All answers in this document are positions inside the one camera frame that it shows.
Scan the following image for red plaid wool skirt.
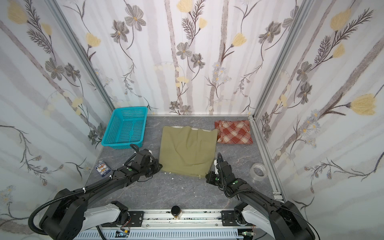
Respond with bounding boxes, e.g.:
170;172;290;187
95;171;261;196
215;120;253;145

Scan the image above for olive green skirt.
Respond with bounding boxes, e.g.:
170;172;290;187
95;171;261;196
159;126;218;178

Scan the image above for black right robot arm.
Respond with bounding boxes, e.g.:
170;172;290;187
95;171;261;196
206;153;320;240

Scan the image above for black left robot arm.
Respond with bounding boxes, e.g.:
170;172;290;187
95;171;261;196
28;149;163;240

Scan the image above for clear tape roll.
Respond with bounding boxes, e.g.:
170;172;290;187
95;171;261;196
249;163;269;182

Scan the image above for teal plastic basket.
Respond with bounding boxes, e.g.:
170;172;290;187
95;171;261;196
101;107;148;150

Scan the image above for black knob jar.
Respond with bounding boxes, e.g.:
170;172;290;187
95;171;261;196
171;206;182;219

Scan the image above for aluminium front rail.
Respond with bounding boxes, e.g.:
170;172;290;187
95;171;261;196
80;204;263;240

